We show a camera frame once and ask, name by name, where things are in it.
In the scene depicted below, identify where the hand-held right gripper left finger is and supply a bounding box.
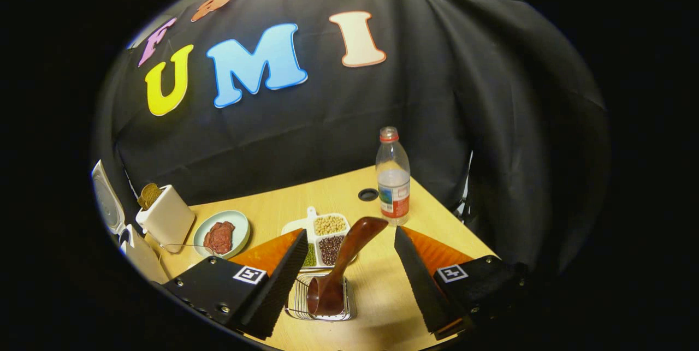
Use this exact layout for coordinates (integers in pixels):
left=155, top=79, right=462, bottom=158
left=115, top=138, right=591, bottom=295
left=162, top=228, right=309, bottom=341

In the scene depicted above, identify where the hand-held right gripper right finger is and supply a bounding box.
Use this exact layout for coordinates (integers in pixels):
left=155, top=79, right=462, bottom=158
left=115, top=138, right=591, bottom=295
left=394, top=225, right=529, bottom=341

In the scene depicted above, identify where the metal wire chopstick holder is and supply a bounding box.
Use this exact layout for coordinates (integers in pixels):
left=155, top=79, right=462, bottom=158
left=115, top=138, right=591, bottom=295
left=285, top=270, right=357, bottom=322

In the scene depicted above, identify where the brown wooden spoon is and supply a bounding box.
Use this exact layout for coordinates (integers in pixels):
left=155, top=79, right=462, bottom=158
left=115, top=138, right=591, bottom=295
left=307, top=217, right=389, bottom=316

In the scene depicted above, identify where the white rice cooker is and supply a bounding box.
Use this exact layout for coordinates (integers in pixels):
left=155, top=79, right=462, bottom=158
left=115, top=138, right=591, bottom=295
left=92, top=160, right=171, bottom=285

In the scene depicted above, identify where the white divided dish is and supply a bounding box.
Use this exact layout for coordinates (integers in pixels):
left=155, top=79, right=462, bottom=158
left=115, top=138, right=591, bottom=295
left=281, top=206, right=358, bottom=270

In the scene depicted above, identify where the pile of dark red beans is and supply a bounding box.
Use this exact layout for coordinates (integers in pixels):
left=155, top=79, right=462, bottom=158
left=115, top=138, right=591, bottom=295
left=318, top=235, right=346, bottom=266

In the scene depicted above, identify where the pale green plate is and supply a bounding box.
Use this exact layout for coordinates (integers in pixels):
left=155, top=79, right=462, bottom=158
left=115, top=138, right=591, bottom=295
left=193, top=210, right=251, bottom=260

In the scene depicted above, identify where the pile of yellow soybeans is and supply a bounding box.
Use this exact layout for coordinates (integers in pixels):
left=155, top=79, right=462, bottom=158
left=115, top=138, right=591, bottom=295
left=314, top=215, right=347, bottom=236

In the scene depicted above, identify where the clear plastic water bottle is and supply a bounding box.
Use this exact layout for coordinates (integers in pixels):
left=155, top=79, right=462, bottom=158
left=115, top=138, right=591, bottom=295
left=375, top=127, right=411, bottom=227

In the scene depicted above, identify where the white toaster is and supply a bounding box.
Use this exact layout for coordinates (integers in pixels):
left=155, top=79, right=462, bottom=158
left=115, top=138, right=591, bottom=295
left=135, top=185, right=196, bottom=254

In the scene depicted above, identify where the brown bread slice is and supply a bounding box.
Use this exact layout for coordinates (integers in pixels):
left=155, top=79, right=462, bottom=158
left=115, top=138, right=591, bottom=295
left=138, top=183, right=163, bottom=211

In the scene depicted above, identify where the black backdrop cloth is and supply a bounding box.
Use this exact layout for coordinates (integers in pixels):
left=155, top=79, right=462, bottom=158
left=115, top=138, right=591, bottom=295
left=93, top=0, right=609, bottom=281

